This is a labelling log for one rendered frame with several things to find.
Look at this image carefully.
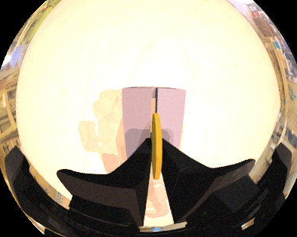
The gold coin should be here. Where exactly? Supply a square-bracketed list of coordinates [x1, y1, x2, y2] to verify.
[151, 112, 162, 180]

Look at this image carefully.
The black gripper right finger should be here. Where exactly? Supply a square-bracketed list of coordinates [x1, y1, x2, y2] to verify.
[161, 139, 255, 224]

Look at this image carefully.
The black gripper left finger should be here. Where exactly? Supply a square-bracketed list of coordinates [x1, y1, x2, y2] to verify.
[57, 137, 152, 227]

